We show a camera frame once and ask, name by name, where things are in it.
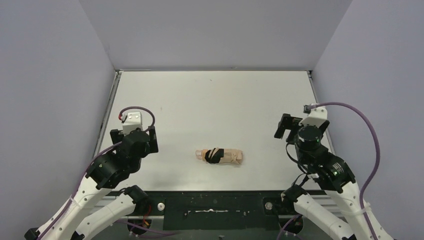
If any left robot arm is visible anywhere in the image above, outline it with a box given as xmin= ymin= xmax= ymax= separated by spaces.
xmin=24 ymin=125 xmax=159 ymax=240

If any beige folding umbrella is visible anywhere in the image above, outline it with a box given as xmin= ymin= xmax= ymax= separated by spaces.
xmin=195 ymin=147 xmax=243 ymax=165

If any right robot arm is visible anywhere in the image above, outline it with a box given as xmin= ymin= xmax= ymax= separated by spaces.
xmin=274 ymin=113 xmax=392 ymax=240

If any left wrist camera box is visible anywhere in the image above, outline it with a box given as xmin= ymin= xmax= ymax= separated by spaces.
xmin=120 ymin=111 xmax=143 ymax=136

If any aluminium frame rail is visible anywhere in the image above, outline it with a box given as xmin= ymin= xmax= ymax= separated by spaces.
xmin=62 ymin=193 xmax=369 ymax=240

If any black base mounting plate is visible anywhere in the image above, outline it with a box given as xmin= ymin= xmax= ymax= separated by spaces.
xmin=127 ymin=190 xmax=296 ymax=231

